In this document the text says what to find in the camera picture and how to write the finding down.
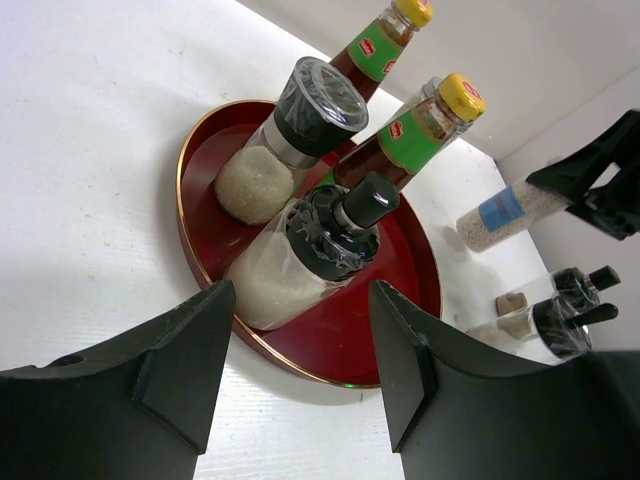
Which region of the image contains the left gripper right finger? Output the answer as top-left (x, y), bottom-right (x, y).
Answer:
top-left (369, 281), bottom-right (639, 479)

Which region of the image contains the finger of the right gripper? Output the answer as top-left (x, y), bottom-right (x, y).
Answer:
top-left (527, 109), bottom-right (639, 241)

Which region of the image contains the black pump jar brown powder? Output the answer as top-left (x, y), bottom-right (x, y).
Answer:
top-left (494, 266), bottom-right (621, 316)

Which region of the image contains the clear lid sugar jar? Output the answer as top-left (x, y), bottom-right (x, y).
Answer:
top-left (214, 56), bottom-right (369, 225)

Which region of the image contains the silver lid bead jar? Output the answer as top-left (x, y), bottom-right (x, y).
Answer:
top-left (455, 180), bottom-right (570, 253)

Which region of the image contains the sauce bottle yellow cap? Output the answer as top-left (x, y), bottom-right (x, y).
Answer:
top-left (329, 0), bottom-right (434, 102)
top-left (319, 73), bottom-right (486, 190)

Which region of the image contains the black pump sugar jar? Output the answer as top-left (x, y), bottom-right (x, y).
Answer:
top-left (224, 172), bottom-right (400, 331)

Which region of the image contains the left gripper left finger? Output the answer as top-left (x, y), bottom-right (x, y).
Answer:
top-left (1, 281), bottom-right (236, 479)

